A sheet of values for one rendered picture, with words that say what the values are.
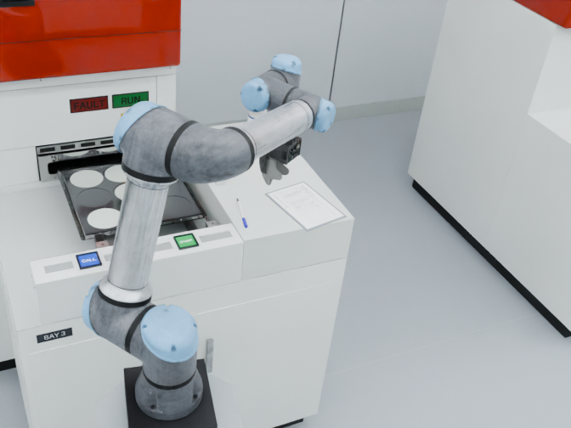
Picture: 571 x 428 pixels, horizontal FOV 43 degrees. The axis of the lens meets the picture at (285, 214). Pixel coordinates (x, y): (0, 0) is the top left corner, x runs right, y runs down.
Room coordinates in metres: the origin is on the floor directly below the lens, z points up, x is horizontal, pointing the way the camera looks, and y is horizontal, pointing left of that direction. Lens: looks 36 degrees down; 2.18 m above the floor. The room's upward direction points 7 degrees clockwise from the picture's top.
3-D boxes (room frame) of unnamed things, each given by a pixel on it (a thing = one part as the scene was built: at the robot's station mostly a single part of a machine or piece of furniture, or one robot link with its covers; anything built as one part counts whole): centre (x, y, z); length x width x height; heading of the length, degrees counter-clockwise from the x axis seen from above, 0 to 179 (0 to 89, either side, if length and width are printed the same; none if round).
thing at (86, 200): (1.81, 0.48, 0.90); 0.34 x 0.34 x 0.01; 29
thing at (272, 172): (1.62, 0.05, 1.15); 0.06 x 0.03 x 0.09; 64
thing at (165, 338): (1.06, 0.22, 1.05); 0.13 x 0.12 x 0.14; 63
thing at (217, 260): (1.46, 0.37, 0.89); 0.55 x 0.09 x 0.14; 119
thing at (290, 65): (1.64, 0.04, 1.41); 0.09 x 0.08 x 0.11; 153
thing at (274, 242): (1.91, 0.10, 0.89); 0.62 x 0.35 x 0.14; 29
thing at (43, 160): (1.99, 0.60, 0.89); 0.44 x 0.02 x 0.10; 119
